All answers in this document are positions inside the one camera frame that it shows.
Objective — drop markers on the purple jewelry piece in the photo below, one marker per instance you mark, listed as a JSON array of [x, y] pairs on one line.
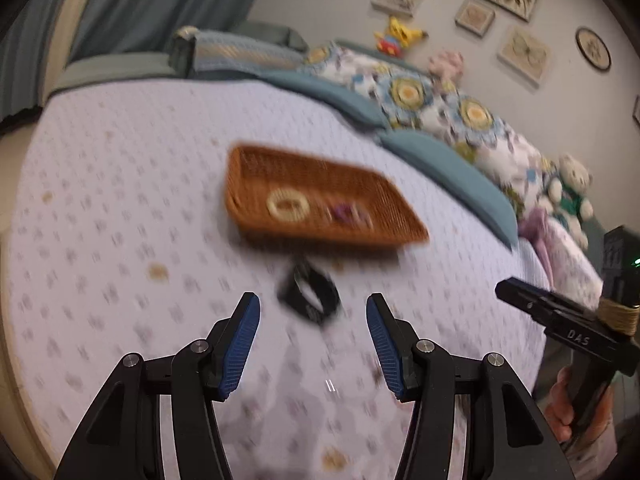
[[347, 212]]

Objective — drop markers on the blue curtain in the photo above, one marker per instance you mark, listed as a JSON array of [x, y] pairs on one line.
[[165, 0]]

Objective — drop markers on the butterfly framed wall picture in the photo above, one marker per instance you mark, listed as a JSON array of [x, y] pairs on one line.
[[524, 55]]

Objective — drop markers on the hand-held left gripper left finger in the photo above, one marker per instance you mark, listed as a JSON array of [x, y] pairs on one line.
[[239, 345]]

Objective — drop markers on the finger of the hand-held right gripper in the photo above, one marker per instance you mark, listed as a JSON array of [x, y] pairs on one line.
[[540, 305]]

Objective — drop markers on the yellow plush toy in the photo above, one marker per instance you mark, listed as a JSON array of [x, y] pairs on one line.
[[397, 35]]

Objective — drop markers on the grey-green pillow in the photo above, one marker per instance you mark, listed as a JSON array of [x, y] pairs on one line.
[[272, 31]]

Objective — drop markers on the cream scrunchie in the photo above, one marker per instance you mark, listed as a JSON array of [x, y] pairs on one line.
[[274, 207]]

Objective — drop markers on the teal blanket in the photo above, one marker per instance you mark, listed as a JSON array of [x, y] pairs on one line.
[[450, 165]]

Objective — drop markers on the person's right hand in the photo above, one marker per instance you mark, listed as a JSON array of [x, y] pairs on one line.
[[557, 405]]

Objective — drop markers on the brown wicker basket tray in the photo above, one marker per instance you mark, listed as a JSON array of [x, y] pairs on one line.
[[320, 185]]

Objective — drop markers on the white teddy bear green shirt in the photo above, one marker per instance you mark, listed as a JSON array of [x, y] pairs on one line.
[[570, 195]]

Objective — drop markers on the round dark framed picture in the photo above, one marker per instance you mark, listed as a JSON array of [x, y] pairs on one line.
[[593, 48]]

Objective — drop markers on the white patterned bed sheet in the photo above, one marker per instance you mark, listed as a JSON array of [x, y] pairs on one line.
[[125, 185]]

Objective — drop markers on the person's right forearm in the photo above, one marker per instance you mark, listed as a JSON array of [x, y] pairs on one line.
[[595, 457]]

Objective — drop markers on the small framed wall picture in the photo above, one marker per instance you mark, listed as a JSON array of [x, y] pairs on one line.
[[474, 16]]

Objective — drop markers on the pink cloth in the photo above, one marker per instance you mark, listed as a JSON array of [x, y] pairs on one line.
[[560, 245]]

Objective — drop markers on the floral quilt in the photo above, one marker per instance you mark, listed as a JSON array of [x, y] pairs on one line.
[[430, 105]]

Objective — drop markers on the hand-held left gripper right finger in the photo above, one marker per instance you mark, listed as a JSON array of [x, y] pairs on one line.
[[386, 347]]

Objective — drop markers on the striped teal pillow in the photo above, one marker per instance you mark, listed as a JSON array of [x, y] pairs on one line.
[[235, 52]]

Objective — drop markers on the pink plush toy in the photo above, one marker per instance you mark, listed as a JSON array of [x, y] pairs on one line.
[[446, 64]]

